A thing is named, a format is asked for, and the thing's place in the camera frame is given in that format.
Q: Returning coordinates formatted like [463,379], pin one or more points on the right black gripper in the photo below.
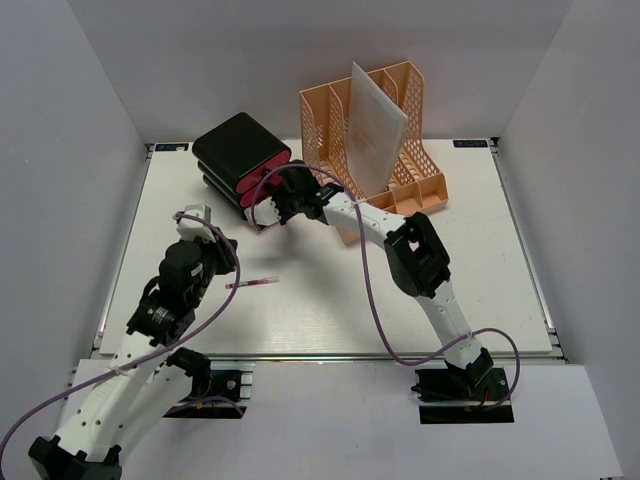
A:
[277,197]

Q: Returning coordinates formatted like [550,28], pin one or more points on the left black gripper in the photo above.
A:
[227,261]

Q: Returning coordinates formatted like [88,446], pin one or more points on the black pink drawer unit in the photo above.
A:
[234,157]

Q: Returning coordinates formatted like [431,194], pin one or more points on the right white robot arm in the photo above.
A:
[416,256]

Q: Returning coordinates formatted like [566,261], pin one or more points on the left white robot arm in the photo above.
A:
[147,376]

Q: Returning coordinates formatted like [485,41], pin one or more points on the flat red gel pen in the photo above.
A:
[251,282]

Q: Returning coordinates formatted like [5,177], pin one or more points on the orange plastic file organizer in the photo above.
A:
[415,183]

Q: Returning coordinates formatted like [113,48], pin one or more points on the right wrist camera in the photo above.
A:
[263,214]

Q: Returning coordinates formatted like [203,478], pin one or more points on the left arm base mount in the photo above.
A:
[209,390]

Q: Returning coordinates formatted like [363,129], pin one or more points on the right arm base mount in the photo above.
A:
[443,400]

